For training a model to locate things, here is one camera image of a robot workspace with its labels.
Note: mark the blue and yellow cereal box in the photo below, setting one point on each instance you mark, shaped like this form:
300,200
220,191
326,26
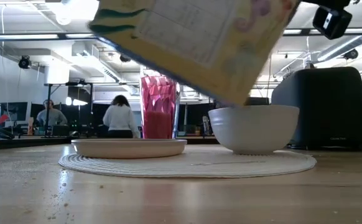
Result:
199,37

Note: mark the white ceramic bowl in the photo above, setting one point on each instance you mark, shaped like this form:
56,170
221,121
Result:
252,130

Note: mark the pink faceted plastic tumbler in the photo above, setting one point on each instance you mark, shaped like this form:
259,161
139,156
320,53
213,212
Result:
157,124

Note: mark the white woven round placemat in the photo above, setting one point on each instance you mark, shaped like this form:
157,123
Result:
187,166

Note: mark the cream ceramic plate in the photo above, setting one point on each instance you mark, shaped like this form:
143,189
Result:
128,149

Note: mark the black two-slot toaster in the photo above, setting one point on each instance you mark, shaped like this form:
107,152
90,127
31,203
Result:
333,105

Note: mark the black computer monitor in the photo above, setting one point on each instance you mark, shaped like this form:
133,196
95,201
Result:
257,101
13,112

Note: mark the clear plastic tumbler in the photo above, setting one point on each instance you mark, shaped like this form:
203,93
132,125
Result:
178,109

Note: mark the person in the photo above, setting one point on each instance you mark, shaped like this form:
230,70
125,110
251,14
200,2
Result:
120,118
52,116

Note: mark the black metal stand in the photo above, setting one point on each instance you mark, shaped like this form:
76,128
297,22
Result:
48,109

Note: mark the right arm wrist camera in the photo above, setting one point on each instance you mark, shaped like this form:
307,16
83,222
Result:
331,23

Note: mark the black ceiling camera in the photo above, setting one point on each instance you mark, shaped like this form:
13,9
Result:
125,58
24,63
351,54

